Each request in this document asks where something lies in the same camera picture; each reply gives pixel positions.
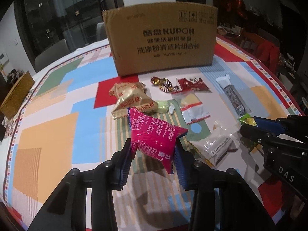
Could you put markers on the black glass sliding door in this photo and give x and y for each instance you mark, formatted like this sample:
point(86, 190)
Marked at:
point(43, 23)

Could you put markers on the pink snack packet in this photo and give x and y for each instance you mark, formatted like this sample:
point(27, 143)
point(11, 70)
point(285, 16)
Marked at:
point(154, 137)

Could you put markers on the small green candy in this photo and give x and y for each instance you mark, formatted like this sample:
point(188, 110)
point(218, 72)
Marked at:
point(165, 107)

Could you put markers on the red wooden chair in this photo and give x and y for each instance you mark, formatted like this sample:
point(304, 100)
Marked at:
point(264, 50)

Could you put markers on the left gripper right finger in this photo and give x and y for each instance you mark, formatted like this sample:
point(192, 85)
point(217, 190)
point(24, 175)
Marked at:
point(183, 161)

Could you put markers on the gold fortune biscuits packet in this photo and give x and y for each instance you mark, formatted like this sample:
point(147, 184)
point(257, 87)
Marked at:
point(131, 94)

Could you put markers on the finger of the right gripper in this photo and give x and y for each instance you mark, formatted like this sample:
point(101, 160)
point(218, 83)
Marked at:
point(262, 137)
point(269, 125)

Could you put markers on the green yellow snack packet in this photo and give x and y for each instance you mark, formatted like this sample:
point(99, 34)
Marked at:
point(247, 119)

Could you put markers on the grey dining chair left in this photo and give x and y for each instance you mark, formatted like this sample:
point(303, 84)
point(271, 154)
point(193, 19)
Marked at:
point(50, 55)

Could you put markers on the brown cardboard box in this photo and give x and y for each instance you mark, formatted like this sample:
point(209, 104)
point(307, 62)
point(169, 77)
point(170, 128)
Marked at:
point(151, 37)

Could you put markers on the gold red wrapped candy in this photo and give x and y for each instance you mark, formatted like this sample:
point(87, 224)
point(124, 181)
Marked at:
point(164, 85)

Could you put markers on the red foil balloon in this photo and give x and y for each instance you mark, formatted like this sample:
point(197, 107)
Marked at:
point(237, 6)

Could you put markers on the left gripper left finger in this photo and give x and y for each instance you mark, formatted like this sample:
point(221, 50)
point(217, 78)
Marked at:
point(122, 163)

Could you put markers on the clear bag yellow snack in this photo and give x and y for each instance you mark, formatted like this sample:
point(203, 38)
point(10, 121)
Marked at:
point(192, 108)

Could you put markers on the red white snack packet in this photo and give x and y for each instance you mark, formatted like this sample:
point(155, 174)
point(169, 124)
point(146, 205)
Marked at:
point(192, 84)

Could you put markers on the colourful patterned tablecloth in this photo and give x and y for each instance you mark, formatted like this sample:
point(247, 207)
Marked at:
point(66, 123)

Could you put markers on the white wrapped pastry packet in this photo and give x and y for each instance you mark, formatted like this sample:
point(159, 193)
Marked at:
point(219, 142)

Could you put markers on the woven wicker box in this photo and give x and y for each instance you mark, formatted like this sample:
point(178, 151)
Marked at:
point(16, 95)

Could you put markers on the dark long snack bar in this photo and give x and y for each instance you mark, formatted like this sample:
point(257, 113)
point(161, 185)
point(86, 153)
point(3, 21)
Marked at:
point(232, 94)

